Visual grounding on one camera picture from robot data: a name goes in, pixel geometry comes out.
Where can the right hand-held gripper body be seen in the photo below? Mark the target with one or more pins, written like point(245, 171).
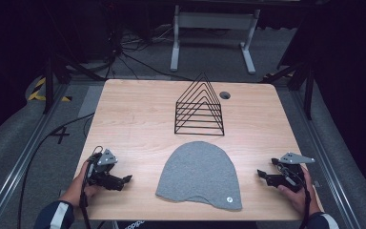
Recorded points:
point(288, 173)

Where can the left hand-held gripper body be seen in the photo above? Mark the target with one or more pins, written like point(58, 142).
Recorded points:
point(103, 173)

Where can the grey knitted beanie hat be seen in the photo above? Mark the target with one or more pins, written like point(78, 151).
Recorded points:
point(200, 175)

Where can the person's left hand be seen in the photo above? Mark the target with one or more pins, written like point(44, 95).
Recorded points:
point(82, 187)

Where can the person's right hand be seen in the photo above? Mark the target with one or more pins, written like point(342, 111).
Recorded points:
point(301, 198)

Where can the black metal stand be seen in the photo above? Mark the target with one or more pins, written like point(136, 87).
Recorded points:
point(308, 92)
point(48, 86)

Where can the yellow black hazard tape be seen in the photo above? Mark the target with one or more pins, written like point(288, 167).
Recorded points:
point(38, 92)

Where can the aluminium floor rail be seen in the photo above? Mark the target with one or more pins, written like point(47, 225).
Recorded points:
point(19, 159)
point(327, 152)

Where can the white metal desk frame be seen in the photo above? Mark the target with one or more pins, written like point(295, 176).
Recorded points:
point(214, 20)

